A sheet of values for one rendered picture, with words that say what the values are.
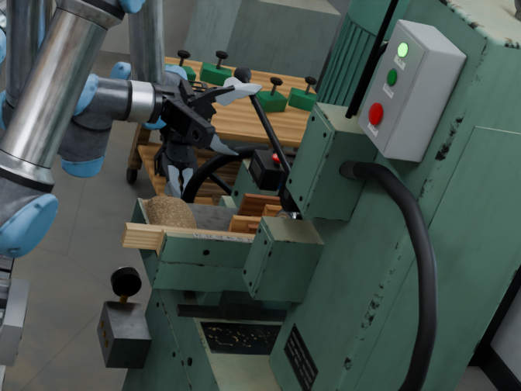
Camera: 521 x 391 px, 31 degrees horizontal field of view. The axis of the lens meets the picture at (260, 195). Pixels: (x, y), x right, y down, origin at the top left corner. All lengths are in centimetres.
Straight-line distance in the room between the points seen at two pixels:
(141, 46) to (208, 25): 213
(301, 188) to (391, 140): 22
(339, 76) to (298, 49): 251
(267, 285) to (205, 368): 22
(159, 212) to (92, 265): 147
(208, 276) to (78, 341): 122
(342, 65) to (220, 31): 248
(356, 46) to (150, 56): 63
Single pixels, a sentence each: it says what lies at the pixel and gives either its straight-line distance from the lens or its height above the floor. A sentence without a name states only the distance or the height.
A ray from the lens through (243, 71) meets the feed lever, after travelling 181.
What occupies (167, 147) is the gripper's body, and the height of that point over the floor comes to 84.
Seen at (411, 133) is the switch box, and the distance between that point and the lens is 125.
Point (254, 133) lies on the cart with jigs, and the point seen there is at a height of 53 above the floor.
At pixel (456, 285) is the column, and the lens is 140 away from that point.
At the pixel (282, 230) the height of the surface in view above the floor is 108.
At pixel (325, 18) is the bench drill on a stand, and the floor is 68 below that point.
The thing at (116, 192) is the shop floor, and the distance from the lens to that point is 363.
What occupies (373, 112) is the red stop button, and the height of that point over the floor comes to 136.
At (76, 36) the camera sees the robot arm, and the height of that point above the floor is 127.
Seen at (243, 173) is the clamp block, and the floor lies 94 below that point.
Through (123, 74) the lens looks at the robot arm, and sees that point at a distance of 222.
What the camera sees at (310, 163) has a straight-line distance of 139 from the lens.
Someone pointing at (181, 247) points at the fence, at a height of 93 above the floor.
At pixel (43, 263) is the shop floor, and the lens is 315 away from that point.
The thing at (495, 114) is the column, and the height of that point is 142.
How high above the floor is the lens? 180
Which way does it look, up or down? 27 degrees down
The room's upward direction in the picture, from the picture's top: 19 degrees clockwise
